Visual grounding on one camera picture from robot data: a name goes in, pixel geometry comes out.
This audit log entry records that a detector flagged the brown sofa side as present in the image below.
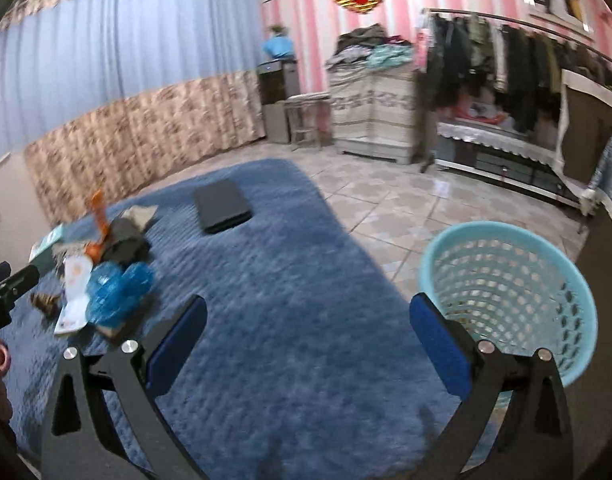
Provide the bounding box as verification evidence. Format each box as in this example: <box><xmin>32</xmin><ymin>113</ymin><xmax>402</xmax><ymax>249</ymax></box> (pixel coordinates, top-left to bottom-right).
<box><xmin>566</xmin><ymin>208</ymin><xmax>612</xmax><ymax>479</ymax></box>

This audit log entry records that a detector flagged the small metal folding table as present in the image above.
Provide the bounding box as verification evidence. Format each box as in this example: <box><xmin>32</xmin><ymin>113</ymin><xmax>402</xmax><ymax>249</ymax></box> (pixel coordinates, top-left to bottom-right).
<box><xmin>284</xmin><ymin>92</ymin><xmax>331</xmax><ymax>148</ymax></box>

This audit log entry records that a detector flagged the light blue tissue box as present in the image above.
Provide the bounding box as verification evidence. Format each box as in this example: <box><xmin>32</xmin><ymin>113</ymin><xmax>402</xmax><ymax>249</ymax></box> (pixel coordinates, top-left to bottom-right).
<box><xmin>28</xmin><ymin>224</ymin><xmax>64</xmax><ymax>275</ymax></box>

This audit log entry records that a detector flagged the dark water dispenser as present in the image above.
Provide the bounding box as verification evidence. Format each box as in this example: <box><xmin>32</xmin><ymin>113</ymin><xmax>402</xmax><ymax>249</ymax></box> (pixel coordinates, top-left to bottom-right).
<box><xmin>257</xmin><ymin>58</ymin><xmax>300</xmax><ymax>144</ymax></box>

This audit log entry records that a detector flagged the blue plush table cover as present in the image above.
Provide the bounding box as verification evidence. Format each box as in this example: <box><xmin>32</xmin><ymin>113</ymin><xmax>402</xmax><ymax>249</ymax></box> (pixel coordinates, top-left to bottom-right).
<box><xmin>0</xmin><ymin>159</ymin><xmax>458</xmax><ymax>479</ymax></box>

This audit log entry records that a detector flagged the blue wrapped potted plant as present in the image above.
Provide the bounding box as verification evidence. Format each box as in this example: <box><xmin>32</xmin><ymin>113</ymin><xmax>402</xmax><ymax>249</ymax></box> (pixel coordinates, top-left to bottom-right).
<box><xmin>263</xmin><ymin>24</ymin><xmax>295</xmax><ymax>60</ymax></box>

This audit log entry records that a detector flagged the patterned covered cabinet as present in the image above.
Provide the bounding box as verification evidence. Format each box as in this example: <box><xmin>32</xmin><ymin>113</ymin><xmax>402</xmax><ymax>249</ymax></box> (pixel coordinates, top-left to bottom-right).
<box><xmin>329</xmin><ymin>63</ymin><xmax>416</xmax><ymax>165</ymax></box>

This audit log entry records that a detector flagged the blue floral fringed cover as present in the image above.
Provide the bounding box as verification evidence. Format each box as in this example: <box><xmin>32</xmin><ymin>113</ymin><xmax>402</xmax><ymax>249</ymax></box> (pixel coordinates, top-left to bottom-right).
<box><xmin>580</xmin><ymin>136</ymin><xmax>612</xmax><ymax>220</ymax></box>

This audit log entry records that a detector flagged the clothes rack with clothes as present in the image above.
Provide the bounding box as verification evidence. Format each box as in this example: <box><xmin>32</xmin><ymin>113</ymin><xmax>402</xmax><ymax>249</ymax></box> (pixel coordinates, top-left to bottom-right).
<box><xmin>416</xmin><ymin>11</ymin><xmax>612</xmax><ymax>136</ymax></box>

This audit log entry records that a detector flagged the white snack wrapper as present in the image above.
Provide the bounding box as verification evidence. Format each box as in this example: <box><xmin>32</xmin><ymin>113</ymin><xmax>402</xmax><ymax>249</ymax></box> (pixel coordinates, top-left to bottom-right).
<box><xmin>53</xmin><ymin>255</ymin><xmax>93</xmax><ymax>336</ymax></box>

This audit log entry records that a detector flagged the beige edged dark panel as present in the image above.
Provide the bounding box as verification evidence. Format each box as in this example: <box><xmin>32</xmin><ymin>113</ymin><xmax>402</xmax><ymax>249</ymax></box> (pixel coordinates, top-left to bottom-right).
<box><xmin>552</xmin><ymin>70</ymin><xmax>612</xmax><ymax>188</ymax></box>

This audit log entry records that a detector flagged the blue and floral curtain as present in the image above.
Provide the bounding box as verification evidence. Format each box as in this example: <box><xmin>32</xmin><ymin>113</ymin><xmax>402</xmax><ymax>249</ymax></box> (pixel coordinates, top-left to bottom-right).
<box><xmin>0</xmin><ymin>0</ymin><xmax>265</xmax><ymax>223</ymax></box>

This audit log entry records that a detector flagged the turquoise plastic laundry basket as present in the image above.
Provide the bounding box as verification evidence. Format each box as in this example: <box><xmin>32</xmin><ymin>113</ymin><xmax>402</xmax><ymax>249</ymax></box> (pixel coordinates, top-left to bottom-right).
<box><xmin>418</xmin><ymin>221</ymin><xmax>599</xmax><ymax>386</ymax></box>

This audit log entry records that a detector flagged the blue plastic bag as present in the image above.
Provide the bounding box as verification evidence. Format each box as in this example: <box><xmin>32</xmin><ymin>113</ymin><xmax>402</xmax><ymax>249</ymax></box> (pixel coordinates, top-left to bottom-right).
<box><xmin>86</xmin><ymin>261</ymin><xmax>155</xmax><ymax>330</ymax></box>

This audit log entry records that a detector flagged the brown wrapper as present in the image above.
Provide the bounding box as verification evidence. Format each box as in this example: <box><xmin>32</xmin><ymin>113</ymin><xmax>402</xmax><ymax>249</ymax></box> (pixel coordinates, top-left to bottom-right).
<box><xmin>29</xmin><ymin>292</ymin><xmax>61</xmax><ymax>318</ymax></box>

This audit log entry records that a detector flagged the pile of folded clothes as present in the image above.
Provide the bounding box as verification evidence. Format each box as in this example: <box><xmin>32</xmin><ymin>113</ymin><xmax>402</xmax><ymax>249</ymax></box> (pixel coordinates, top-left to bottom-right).
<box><xmin>324</xmin><ymin>23</ymin><xmax>414</xmax><ymax>72</ymax></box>

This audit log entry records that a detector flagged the black mesh sleeve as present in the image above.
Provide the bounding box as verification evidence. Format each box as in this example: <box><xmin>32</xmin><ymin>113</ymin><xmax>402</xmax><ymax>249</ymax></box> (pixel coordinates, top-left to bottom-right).
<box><xmin>101</xmin><ymin>217</ymin><xmax>151</xmax><ymax>270</ymax></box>

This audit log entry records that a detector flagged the low tv stand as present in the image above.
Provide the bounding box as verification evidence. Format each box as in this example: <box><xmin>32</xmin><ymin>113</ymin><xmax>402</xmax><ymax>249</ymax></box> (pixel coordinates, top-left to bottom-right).
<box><xmin>435</xmin><ymin>122</ymin><xmax>579</xmax><ymax>209</ymax></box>

